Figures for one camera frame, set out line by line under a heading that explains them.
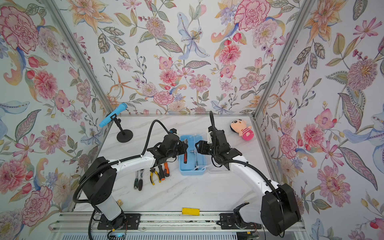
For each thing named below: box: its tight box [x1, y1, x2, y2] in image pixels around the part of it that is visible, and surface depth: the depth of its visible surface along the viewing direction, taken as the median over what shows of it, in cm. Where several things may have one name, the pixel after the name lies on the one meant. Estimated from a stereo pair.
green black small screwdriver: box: [133, 171, 139, 190], surface depth 87 cm
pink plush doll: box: [230, 119, 254, 141], surface depth 108 cm
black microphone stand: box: [110, 113, 133, 143], surface depth 109 cm
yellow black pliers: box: [149, 167, 162, 186], surface depth 90 cm
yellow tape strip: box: [182, 207, 201, 216], surface depth 78 cm
